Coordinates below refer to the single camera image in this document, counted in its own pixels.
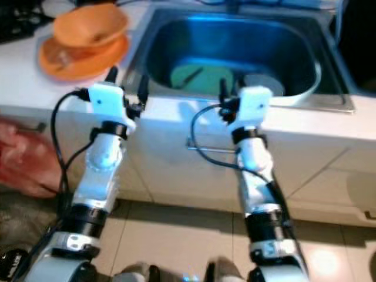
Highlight robot left leg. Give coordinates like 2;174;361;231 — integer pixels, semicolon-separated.
117;264;153;282

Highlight red plastic bag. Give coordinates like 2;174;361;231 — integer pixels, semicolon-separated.
0;116;62;199

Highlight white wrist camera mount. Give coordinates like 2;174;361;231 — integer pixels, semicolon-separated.
232;86;273;133
88;82;136;133

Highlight robot leg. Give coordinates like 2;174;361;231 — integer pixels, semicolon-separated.
203;261;241;282
117;264;153;282

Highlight steel drawer handle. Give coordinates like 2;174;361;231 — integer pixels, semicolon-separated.
187;138;239;155

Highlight green plate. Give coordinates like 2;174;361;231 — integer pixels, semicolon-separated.
170;63;236;95

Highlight black power strip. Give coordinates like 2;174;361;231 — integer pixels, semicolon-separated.
0;12;45;45

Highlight robot right leg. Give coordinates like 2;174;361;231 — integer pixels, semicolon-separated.
203;261;241;282

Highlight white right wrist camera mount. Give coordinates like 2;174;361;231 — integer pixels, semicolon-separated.
232;86;273;133

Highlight white kitchen cabinet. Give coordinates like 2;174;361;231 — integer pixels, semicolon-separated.
0;106;376;227

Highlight orange plastic bowl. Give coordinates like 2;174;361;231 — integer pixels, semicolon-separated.
53;3;130;49

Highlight grey bowl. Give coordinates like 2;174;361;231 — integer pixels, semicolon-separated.
241;72;286;96

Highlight floor fan wire grille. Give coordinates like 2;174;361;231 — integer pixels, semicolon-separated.
0;197;65;282

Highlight wooden handled table knife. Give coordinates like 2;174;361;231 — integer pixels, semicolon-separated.
182;66;203;86

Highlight orange plastic plate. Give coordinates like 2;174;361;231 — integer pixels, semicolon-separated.
38;32;130;80

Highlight stainless steel sink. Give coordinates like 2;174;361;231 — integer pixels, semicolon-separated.
123;6;356;113

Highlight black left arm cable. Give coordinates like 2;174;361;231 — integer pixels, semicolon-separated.
53;89;95;200

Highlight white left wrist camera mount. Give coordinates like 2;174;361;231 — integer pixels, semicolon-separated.
88;82;136;133

